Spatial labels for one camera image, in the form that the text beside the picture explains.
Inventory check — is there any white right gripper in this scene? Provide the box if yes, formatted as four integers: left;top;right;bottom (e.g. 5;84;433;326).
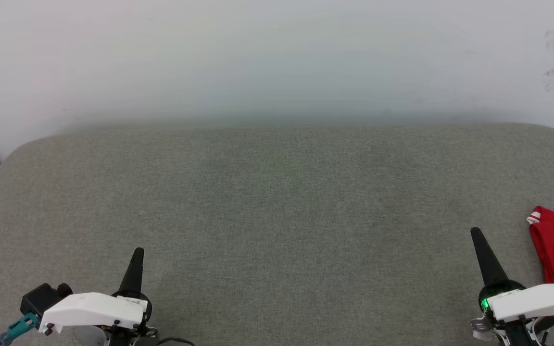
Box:
469;227;554;325

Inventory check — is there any teal left camera connector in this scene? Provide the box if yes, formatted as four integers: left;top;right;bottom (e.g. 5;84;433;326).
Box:
0;312;41;346

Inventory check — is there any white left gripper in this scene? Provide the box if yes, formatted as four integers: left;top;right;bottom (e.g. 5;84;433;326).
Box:
39;247;157;337

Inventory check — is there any grey fabric sofa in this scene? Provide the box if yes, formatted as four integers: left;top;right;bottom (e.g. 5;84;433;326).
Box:
0;123;554;346

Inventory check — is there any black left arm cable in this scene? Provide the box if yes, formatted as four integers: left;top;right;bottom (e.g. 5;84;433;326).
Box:
154;336;196;346

